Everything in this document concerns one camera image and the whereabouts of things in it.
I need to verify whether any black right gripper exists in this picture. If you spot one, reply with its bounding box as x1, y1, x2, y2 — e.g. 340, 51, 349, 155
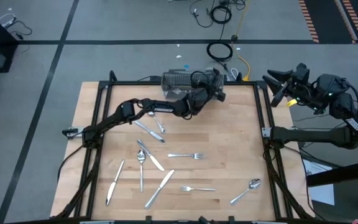
262, 69, 316, 108

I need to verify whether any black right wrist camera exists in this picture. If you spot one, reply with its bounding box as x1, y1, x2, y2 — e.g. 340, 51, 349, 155
295, 62, 310, 81

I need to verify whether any silver spoon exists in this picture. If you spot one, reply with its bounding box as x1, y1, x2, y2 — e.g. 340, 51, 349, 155
136, 149, 147, 193
147, 111, 167, 134
229, 178, 262, 207

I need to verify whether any black table frame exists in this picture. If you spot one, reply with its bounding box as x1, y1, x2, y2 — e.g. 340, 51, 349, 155
53, 70, 316, 224

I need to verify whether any coiled black cable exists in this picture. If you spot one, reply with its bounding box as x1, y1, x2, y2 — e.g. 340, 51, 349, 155
209, 4, 232, 25
206, 41, 234, 63

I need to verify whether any yellow extension cord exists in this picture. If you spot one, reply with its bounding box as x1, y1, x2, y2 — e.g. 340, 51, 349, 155
231, 0, 252, 82

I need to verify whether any metal wire cutlery basket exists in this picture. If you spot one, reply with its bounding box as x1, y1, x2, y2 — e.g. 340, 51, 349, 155
160, 68, 225, 101

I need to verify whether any white paper sheet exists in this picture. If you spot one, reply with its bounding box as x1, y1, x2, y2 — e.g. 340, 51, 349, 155
302, 157, 336, 207

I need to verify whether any silver fork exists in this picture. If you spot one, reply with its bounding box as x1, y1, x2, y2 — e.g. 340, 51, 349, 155
179, 185, 218, 193
165, 87, 183, 96
167, 152, 206, 160

